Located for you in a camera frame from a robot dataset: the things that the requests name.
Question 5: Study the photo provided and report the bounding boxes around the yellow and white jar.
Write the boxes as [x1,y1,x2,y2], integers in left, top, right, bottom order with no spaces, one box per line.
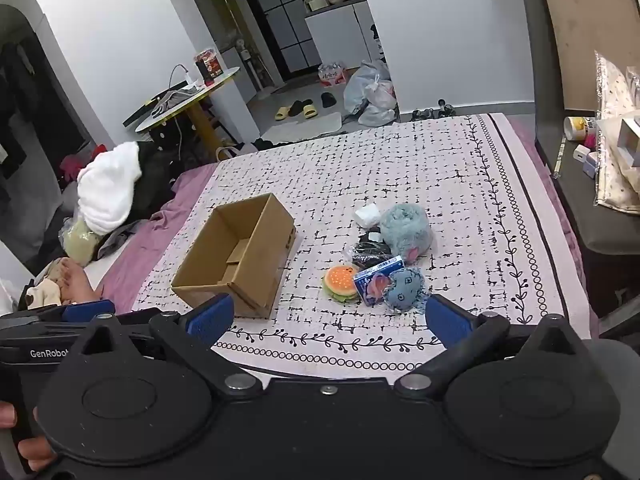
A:
[564,116,596,142]

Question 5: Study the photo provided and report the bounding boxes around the beige heart print cloth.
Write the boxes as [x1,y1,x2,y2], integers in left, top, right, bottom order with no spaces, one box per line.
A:
[20,257,66,308]

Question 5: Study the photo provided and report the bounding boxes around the round white table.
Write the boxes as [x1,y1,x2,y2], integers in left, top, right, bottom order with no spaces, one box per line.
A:
[122,67,241,153]

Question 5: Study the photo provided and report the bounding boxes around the light coloured box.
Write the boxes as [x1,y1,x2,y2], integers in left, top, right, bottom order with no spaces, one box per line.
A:
[616,115,640,168]

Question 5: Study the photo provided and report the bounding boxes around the dark grey desk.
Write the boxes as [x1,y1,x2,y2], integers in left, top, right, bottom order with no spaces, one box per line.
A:
[522,0,640,321]

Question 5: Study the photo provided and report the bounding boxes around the dark clothes pile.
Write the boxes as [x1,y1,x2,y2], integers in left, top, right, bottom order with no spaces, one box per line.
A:
[97,142,221,261]

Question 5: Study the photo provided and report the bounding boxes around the grey cloth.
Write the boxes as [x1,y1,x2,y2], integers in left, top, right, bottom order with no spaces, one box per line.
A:
[151,87,201,118]

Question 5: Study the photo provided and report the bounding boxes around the large fluffy blue plush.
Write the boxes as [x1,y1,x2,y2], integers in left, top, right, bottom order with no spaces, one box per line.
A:
[378,203,433,266]

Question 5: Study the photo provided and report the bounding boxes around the black framed glass door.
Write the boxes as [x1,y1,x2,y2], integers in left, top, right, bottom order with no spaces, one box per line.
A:
[240,0,321,81]

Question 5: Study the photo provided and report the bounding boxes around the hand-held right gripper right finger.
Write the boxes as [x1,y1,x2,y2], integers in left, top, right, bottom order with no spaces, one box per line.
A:
[395,293,586,402]

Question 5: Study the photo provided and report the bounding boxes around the pack of water bottles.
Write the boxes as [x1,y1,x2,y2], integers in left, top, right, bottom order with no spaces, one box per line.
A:
[318,61,349,86]

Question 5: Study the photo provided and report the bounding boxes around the dark plastic packet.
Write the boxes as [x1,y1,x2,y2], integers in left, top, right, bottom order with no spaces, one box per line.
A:
[348,241,396,270]

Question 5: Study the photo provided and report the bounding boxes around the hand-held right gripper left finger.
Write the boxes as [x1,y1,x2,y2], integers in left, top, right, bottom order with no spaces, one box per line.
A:
[75,293,263,402]

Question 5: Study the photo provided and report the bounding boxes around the plastic bag of patterned fabric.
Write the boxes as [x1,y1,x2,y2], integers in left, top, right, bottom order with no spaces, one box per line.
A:
[594,50,640,211]

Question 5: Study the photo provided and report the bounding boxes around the white fleece garment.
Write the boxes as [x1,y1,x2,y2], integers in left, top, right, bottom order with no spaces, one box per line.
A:
[76,141,143,236]

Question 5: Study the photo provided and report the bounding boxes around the white cabinet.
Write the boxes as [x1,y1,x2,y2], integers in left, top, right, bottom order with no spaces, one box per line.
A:
[304,0,381,68]

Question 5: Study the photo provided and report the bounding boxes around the small white plastic bag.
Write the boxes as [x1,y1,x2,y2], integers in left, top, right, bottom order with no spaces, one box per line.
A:
[357,105,399,128]

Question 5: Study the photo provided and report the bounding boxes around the blue tissue packet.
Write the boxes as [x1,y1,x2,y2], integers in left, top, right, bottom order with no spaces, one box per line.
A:
[352,255,406,307]

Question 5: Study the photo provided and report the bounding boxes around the pale yellow cloth bundle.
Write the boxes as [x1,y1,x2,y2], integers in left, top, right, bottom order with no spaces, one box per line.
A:
[60,220,101,263]

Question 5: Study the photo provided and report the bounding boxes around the hanging dark clothes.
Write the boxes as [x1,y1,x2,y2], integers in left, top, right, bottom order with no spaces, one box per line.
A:
[0,35,96,196]

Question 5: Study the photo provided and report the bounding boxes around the thin pale stick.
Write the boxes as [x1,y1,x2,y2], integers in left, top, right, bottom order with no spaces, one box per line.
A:
[552,135,567,178]

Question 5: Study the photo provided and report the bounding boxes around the large clear plastic bag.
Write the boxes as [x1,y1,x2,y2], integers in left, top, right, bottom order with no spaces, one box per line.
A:
[342,60,391,112]

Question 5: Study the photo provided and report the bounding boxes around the red snack box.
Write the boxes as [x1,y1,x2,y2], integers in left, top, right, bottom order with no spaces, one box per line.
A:
[195,49,223,86]

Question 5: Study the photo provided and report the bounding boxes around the brown board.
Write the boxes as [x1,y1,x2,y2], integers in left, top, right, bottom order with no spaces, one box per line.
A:
[531,0,640,111]

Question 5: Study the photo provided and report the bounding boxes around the tied white plastic bag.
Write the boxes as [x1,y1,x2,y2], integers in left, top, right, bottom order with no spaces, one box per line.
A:
[365,80,398,111]

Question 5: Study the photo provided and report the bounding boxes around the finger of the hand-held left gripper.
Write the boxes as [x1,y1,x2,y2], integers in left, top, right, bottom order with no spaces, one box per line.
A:
[30,299,118,333]

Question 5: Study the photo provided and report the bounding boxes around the pink printed blanket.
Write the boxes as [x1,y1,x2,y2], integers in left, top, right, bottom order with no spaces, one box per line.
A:
[132,112,596,386]

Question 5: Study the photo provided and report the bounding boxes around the person's left hand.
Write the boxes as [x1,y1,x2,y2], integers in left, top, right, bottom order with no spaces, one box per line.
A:
[0,401,56,472]

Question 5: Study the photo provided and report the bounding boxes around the small blue patterned plush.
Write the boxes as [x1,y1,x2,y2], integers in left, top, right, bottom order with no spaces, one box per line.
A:
[384,267,428,315]

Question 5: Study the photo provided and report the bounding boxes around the brown cardboard box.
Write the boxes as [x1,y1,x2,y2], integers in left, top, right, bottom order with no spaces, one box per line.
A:
[171,192,297,320]

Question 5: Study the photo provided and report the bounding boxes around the white floor mat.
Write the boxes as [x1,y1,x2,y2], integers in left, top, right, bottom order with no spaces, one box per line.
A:
[260,111,343,143]

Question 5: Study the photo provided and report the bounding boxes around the red cloth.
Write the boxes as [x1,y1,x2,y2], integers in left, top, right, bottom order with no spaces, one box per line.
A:
[60,152,108,173]

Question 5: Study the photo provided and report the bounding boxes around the burger plush toy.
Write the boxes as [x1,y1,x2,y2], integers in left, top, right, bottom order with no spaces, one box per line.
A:
[322,264,362,305]

